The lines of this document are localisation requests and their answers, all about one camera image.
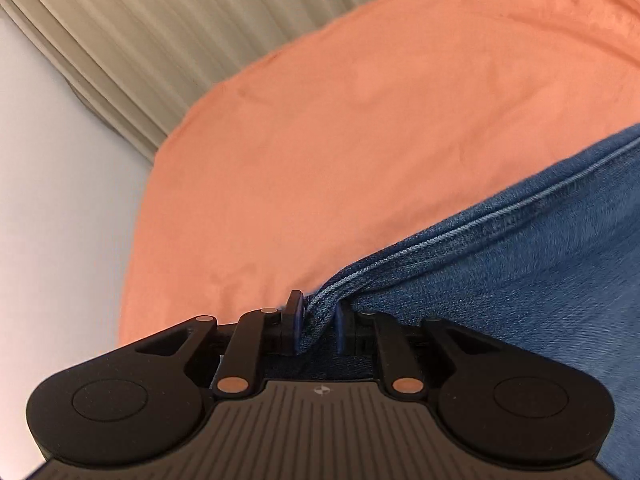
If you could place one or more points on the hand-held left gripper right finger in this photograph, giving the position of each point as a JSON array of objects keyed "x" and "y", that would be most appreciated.
[{"x": 341, "y": 331}]

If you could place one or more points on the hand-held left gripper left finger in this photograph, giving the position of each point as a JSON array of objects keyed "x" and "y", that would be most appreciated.
[{"x": 295, "y": 321}]

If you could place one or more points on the blue denim pants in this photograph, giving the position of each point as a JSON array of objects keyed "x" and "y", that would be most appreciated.
[{"x": 500, "y": 280}]

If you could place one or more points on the orange bed sheet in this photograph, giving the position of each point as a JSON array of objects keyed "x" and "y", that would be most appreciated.
[{"x": 350, "y": 125}]

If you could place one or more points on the beige pleated curtain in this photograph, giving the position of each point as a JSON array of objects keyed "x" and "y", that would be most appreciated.
[{"x": 150, "y": 45}]

